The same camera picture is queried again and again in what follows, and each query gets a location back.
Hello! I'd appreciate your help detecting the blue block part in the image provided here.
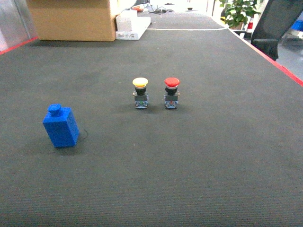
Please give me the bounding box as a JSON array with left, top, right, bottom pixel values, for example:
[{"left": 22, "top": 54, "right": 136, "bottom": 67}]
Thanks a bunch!
[{"left": 42, "top": 104, "right": 80, "bottom": 148}]

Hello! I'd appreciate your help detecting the yellow mushroom push button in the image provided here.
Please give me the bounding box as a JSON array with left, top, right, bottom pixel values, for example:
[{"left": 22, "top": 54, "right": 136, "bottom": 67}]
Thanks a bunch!
[{"left": 133, "top": 77, "right": 149, "bottom": 109}]

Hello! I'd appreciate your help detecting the red mushroom push button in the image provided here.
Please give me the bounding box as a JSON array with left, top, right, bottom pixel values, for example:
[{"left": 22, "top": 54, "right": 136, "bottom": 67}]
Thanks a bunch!
[{"left": 164, "top": 77, "right": 180, "bottom": 109}]

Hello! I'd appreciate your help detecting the black table mat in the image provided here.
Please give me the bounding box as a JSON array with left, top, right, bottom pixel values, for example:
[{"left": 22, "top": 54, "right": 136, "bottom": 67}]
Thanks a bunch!
[{"left": 0, "top": 12, "right": 303, "bottom": 227}]

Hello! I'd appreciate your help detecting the white flat box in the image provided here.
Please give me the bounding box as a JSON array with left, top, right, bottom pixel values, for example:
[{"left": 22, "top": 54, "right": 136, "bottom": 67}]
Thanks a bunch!
[{"left": 116, "top": 17, "right": 151, "bottom": 40}]

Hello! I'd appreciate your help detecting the small white box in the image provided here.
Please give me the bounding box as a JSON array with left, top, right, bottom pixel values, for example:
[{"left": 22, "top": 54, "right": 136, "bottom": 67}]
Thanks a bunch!
[{"left": 116, "top": 10, "right": 138, "bottom": 31}]

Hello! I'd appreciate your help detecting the green potted plant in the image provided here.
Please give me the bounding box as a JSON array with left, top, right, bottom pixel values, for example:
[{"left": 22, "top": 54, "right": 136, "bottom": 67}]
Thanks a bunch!
[{"left": 219, "top": 0, "right": 260, "bottom": 30}]

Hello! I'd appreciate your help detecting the brown cardboard box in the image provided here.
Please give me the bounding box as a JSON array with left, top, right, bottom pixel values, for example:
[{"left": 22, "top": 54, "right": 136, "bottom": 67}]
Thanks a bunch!
[{"left": 26, "top": 0, "right": 118, "bottom": 42}]

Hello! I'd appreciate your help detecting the red table edge strip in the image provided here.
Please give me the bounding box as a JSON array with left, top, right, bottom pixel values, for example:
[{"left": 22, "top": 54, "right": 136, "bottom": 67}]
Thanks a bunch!
[{"left": 225, "top": 30, "right": 303, "bottom": 87}]

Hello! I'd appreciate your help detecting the black office chair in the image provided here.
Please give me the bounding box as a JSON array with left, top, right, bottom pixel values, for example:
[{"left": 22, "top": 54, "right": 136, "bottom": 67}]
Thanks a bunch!
[{"left": 250, "top": 0, "right": 303, "bottom": 61}]

